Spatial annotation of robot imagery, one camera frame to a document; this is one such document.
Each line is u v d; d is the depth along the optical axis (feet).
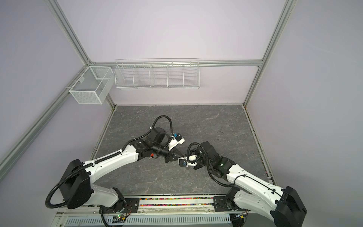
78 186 1.33
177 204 2.47
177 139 2.22
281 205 1.35
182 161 2.11
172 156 2.16
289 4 2.28
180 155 2.36
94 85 3.21
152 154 2.06
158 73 3.20
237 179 1.65
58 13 2.33
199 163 2.23
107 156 1.60
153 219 2.32
